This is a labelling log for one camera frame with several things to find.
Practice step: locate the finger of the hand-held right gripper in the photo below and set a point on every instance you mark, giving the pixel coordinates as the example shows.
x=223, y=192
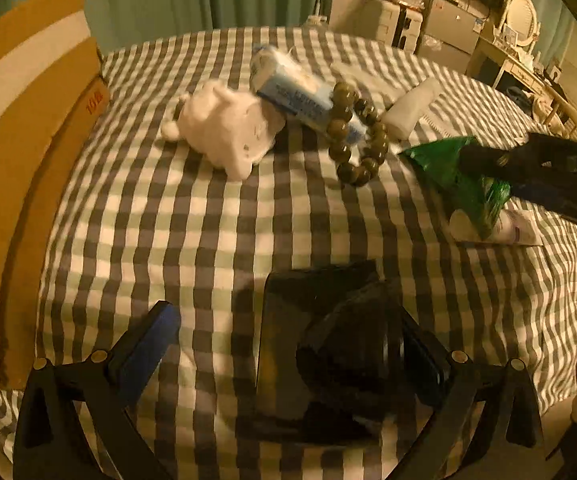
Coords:
x=558, y=160
x=553, y=202

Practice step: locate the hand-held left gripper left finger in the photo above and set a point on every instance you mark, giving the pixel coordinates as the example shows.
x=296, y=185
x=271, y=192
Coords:
x=148, y=345

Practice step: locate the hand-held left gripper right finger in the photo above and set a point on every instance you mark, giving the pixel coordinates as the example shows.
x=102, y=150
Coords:
x=463, y=385

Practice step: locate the green packet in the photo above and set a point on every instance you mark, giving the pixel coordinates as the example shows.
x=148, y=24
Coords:
x=443, y=170

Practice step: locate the white plastic comb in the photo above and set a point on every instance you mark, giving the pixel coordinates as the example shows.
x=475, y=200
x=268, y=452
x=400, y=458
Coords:
x=408, y=110

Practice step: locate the brown cardboard box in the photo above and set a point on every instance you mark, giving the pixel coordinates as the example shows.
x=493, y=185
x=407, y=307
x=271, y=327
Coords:
x=18, y=160

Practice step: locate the blue white tissue pack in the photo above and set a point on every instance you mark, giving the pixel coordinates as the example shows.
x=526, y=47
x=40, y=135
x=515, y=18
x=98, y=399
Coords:
x=293, y=90

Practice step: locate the white tube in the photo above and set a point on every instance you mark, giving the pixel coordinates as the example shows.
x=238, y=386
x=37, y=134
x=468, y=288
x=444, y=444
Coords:
x=513, y=227

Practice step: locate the white dressing table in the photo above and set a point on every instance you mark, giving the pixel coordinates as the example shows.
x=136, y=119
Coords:
x=518, y=72

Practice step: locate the narrow green curtain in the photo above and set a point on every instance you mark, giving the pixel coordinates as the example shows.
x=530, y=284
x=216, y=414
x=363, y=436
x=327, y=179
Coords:
x=558, y=30

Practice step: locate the black flat case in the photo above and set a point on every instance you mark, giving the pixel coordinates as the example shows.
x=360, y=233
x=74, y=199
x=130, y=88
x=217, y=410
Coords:
x=283, y=335

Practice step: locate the white oval mirror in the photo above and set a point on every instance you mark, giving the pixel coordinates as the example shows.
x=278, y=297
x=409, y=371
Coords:
x=518, y=20

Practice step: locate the grey mini fridge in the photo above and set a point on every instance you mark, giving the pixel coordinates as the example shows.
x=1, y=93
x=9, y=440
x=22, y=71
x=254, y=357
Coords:
x=453, y=30

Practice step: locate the white suitcase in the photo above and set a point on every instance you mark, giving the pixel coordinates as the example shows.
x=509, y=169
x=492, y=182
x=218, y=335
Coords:
x=391, y=22

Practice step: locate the white plush toy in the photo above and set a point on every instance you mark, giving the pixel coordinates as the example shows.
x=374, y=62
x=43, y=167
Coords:
x=223, y=125

